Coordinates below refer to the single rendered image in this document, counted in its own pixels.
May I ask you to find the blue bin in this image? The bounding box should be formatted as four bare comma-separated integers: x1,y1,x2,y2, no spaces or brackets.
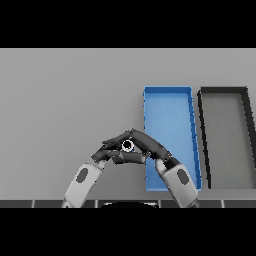
143,86,203,192

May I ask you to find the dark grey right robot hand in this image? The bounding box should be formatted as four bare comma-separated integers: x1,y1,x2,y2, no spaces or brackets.
101,128,182,170

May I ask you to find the dark grey bin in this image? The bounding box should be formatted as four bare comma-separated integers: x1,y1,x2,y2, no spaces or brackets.
196,86,256,190

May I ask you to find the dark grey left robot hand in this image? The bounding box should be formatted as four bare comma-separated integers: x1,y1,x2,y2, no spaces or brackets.
90,145,148,165

